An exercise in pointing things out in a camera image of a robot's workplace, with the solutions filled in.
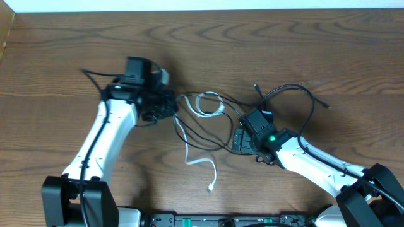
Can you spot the cardboard panel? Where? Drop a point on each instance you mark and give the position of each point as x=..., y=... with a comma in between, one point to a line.
x=7, y=16

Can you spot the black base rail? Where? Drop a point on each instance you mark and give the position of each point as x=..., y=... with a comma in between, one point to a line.
x=172, y=220

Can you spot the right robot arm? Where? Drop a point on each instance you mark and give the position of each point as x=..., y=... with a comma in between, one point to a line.
x=365, y=196

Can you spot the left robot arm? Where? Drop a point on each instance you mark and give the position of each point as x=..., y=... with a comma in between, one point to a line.
x=81, y=195

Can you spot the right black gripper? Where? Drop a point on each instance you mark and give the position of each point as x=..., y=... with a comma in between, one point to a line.
x=245, y=146

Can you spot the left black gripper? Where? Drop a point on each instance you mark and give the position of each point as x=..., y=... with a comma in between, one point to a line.
x=171, y=108

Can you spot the green clamp handle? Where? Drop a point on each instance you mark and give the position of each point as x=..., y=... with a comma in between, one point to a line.
x=186, y=222

